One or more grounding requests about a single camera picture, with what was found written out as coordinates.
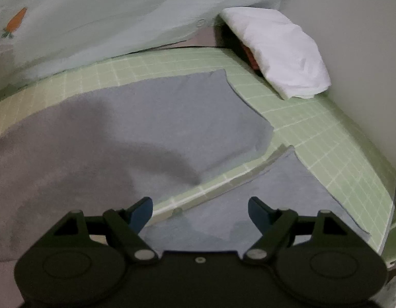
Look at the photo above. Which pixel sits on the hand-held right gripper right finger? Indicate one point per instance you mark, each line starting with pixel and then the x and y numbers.
pixel 259 213

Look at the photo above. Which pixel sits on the white pillow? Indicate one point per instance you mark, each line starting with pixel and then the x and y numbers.
pixel 281 48

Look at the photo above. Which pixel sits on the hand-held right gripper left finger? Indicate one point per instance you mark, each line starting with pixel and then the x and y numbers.
pixel 142 213

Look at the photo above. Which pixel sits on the green grid mat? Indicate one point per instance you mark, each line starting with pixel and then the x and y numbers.
pixel 313 128

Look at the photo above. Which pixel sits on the grey pants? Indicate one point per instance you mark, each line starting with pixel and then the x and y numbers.
pixel 121 128

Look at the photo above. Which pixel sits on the pale carrot-print bedsheet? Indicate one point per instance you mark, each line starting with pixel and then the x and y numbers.
pixel 105 12

